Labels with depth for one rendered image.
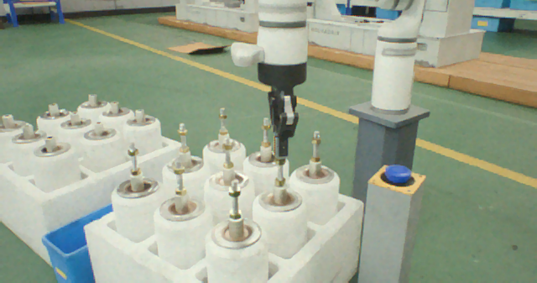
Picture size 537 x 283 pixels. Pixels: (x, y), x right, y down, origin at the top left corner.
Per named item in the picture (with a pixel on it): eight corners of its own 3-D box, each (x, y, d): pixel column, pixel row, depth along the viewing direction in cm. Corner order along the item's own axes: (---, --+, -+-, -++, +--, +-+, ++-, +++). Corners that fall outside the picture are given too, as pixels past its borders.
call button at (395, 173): (389, 173, 67) (390, 161, 66) (413, 180, 64) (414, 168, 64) (380, 182, 64) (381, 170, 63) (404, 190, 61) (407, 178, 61)
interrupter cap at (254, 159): (263, 150, 90) (263, 147, 90) (290, 159, 86) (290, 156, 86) (240, 162, 85) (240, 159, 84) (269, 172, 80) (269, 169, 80)
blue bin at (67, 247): (161, 220, 108) (157, 180, 104) (190, 235, 102) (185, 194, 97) (50, 282, 86) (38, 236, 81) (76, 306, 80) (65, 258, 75)
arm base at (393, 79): (385, 101, 107) (392, 35, 101) (415, 109, 100) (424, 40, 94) (362, 107, 102) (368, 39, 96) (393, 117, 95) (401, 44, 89)
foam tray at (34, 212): (114, 164, 140) (106, 115, 133) (190, 201, 117) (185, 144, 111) (-10, 212, 111) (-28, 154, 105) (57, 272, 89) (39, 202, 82)
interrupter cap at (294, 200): (310, 205, 69) (310, 201, 69) (273, 218, 65) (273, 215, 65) (285, 186, 75) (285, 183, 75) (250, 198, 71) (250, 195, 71)
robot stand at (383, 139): (372, 192, 122) (383, 96, 111) (414, 213, 111) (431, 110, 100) (340, 208, 114) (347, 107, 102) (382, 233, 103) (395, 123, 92)
